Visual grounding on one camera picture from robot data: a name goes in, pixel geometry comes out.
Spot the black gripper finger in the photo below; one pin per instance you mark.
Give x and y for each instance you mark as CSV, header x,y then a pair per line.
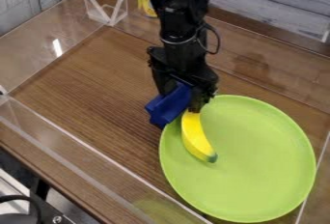
x,y
164,82
201,96

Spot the clear acrylic front wall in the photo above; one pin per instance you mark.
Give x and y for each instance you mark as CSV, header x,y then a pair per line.
x,y
98,183

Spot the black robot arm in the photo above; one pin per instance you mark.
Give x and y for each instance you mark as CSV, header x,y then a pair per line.
x,y
182,23

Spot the black metal bracket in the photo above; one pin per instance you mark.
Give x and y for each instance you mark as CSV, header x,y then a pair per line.
x,y
52,216

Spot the green plate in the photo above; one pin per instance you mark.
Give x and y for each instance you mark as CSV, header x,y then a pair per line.
x,y
263,174

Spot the yellow toy banana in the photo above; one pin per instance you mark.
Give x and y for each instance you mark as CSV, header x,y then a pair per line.
x,y
194,138

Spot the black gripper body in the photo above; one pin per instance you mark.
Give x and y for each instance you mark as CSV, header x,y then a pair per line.
x,y
184,61

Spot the clear acrylic triangle bracket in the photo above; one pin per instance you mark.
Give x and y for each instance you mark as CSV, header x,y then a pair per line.
x,y
107,14

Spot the blue plastic block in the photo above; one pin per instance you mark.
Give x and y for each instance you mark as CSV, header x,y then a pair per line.
x,y
164,108

